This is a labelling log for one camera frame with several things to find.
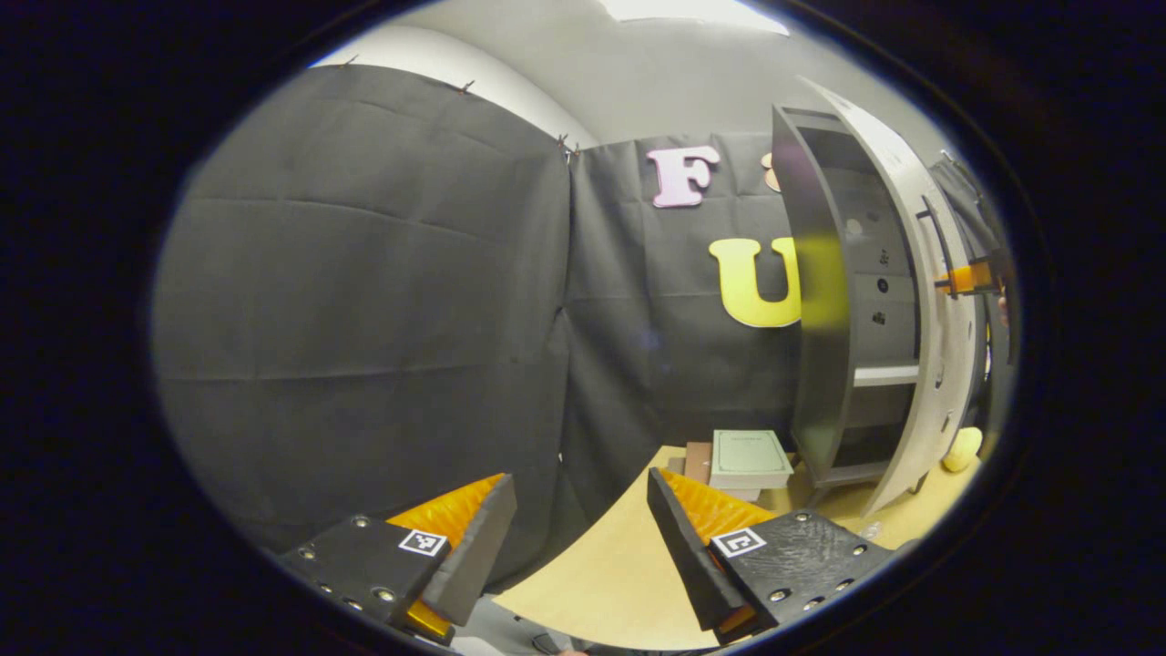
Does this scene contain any green cover book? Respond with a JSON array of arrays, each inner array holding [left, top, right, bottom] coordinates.
[[709, 429, 795, 490]]

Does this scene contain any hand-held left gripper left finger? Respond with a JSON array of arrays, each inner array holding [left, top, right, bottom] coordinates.
[[273, 474, 518, 646]]

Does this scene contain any black door handle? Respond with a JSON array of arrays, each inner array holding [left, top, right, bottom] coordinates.
[[915, 194, 959, 297]]

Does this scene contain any black backdrop cloth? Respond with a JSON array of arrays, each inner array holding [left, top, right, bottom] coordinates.
[[150, 64, 1012, 584]]

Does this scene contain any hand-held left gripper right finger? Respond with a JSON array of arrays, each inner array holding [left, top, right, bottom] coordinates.
[[647, 467, 898, 645]]

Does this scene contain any dark grey cabinet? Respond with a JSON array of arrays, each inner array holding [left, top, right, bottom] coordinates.
[[772, 105, 921, 488]]

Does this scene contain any large ceiling light panel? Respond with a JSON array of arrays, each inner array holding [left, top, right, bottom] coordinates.
[[597, 0, 791, 36]]

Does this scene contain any yellow knitted pad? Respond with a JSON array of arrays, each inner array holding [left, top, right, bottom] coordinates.
[[943, 426, 984, 473]]

